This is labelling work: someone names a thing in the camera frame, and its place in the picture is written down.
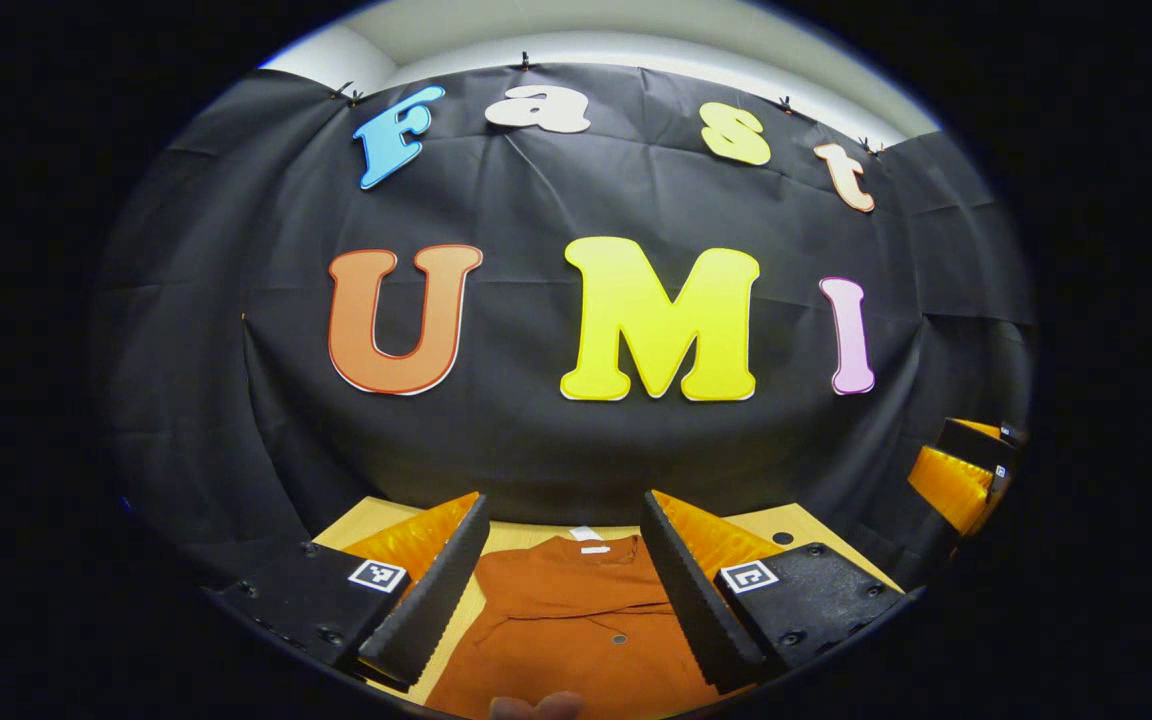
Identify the black backdrop cloth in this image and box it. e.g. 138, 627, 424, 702
91, 62, 1037, 601

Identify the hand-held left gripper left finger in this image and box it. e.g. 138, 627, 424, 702
208, 490, 492, 693

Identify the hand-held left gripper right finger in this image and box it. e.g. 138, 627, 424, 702
639, 489, 909, 696

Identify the orange shirt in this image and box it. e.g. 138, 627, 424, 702
423, 535, 727, 720

